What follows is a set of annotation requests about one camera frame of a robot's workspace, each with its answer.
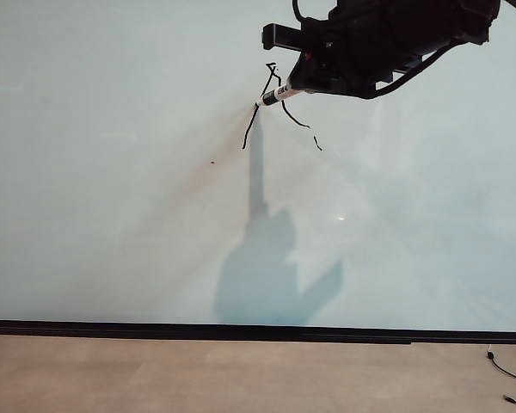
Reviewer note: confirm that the black whiteboard bottom rail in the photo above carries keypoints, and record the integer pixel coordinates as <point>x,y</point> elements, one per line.
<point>241,332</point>

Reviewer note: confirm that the black white whiteboard marker pen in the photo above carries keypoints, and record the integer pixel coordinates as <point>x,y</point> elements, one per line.
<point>273,96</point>

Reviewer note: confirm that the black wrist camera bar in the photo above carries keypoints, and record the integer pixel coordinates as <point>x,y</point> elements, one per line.
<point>284,36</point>

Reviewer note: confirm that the large white glass whiteboard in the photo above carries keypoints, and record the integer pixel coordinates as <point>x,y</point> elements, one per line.
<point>112,193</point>

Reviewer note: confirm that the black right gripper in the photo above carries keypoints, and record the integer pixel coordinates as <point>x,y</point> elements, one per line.
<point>395,30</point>

